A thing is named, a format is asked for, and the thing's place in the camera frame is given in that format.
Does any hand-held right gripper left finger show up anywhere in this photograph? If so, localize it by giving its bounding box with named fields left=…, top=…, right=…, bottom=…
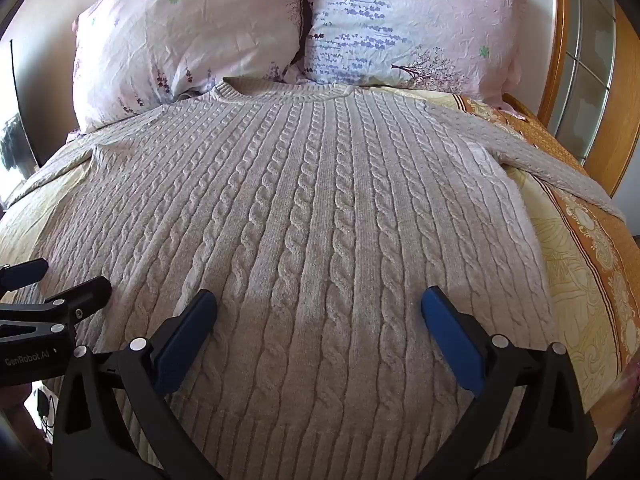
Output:
left=52, top=289, right=223, bottom=480

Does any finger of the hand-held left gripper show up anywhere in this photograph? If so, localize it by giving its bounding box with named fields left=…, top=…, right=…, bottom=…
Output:
left=0, top=258, right=49, bottom=292
left=30, top=276, right=113, bottom=326

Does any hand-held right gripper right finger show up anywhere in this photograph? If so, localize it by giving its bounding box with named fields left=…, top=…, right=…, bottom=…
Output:
left=415, top=285, right=598, bottom=480

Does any beige cable-knit sweater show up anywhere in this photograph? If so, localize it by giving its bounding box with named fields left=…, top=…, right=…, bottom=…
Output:
left=0, top=77, right=626, bottom=480

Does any yellow patterned bedspread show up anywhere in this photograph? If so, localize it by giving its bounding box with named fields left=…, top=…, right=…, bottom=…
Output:
left=0, top=85, right=640, bottom=411

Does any dark flat screen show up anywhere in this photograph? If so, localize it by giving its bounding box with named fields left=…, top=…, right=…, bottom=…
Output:
left=0, top=37, right=41, bottom=183

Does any pink floral pillow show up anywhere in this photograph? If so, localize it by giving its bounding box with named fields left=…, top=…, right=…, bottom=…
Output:
left=72, top=0, right=306, bottom=133

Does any lavender tree print pillow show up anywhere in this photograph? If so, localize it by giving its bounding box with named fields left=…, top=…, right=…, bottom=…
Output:
left=300, top=0, right=538, bottom=111

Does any black cable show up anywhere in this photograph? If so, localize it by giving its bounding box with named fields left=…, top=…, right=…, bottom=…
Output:
left=34, top=389, right=57, bottom=433

